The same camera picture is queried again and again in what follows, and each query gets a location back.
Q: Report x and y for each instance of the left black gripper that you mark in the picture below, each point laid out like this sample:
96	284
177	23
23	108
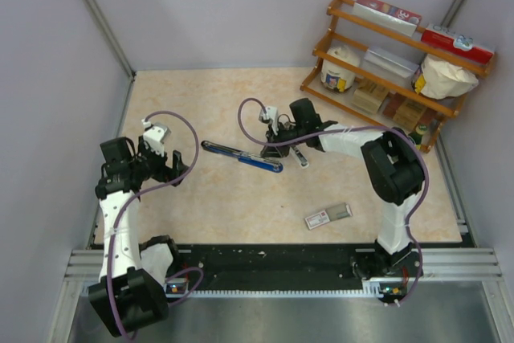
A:
165	173

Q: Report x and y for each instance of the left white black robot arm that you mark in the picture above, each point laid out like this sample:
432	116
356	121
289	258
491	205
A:
130	291

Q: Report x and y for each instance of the red foil roll box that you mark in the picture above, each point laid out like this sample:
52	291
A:
388	16

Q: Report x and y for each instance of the green glass bottle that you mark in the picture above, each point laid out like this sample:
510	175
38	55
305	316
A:
417	135

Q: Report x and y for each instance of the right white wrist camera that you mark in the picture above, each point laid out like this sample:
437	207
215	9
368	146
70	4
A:
270	117

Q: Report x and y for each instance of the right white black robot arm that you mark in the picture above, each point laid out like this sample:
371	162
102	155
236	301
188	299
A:
397	173

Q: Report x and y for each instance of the white bag with yellow label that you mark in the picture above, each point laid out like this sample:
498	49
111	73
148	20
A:
438	79

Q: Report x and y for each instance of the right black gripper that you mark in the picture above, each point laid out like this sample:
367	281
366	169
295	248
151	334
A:
279	151

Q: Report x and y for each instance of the aluminium frame rail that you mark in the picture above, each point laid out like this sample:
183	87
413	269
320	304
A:
439	264

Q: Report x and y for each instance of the dark brown cardboard box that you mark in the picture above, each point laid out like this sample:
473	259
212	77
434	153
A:
408	113

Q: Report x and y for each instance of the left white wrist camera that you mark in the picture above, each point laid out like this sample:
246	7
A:
154	136

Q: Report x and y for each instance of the light brown cardboard box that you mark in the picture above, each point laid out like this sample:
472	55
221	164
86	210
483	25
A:
369	96

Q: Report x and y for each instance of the red white staple box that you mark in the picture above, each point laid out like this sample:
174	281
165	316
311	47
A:
328	215

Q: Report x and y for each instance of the silver grey long box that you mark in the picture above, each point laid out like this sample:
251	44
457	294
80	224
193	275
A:
389	66

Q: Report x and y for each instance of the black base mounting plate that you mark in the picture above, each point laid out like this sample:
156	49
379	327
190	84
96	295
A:
295	267

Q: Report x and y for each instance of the wooden three-tier shelf rack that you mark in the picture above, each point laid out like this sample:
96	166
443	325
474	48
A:
448	108

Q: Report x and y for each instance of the blue metal stapler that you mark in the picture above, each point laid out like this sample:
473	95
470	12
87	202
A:
244	157

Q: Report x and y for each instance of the small white stapler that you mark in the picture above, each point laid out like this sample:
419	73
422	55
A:
300	158

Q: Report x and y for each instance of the grey slotted cable duct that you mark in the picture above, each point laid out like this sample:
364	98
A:
241	290

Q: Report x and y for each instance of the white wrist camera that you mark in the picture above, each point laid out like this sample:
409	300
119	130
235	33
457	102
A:
270	117
154	136

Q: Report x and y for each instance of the white jar with label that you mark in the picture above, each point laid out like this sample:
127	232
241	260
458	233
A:
335	77

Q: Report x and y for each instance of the red white wrap box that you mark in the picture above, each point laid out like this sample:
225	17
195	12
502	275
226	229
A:
456	43

